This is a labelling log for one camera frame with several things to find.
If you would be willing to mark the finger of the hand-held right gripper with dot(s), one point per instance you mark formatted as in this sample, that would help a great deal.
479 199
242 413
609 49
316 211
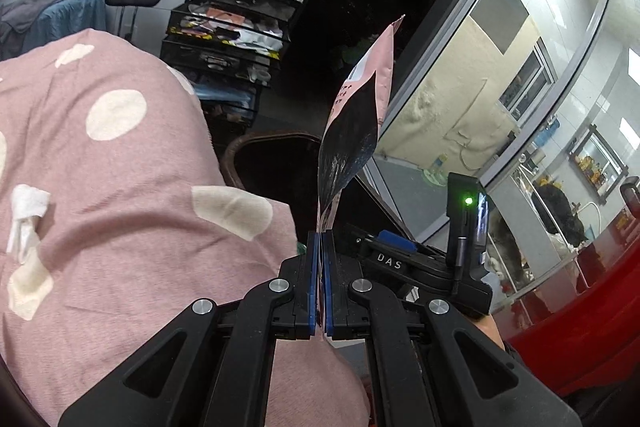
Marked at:
395 239

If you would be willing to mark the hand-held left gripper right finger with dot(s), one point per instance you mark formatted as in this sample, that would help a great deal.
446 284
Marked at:
327 282

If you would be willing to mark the dark trash bin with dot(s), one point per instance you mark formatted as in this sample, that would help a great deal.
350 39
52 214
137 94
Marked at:
234 157

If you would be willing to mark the black storage cart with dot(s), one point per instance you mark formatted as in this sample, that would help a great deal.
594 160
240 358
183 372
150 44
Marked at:
230 32

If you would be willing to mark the white crumpled tissue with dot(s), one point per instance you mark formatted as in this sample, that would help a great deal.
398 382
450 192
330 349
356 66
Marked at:
25 217

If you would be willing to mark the pink snack packet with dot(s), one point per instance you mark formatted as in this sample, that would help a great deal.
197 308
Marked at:
355 127

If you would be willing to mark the person's right forearm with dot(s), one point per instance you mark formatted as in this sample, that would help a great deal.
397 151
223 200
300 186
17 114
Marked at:
491 332

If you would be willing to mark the blue bed cover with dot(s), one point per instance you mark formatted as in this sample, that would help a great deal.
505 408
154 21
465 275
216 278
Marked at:
70 21

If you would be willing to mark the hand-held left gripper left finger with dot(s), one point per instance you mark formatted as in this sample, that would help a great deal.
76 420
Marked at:
312 282

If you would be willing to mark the pink polka-dot blanket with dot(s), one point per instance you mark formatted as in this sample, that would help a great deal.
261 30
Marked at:
125 217

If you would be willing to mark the grey and blue cloths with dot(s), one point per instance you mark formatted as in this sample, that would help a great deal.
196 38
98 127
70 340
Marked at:
50 2

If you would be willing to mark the red glossy object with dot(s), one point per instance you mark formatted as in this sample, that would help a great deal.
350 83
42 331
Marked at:
575 332

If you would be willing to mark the grey metal window frame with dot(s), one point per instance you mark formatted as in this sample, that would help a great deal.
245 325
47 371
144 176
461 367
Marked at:
450 32

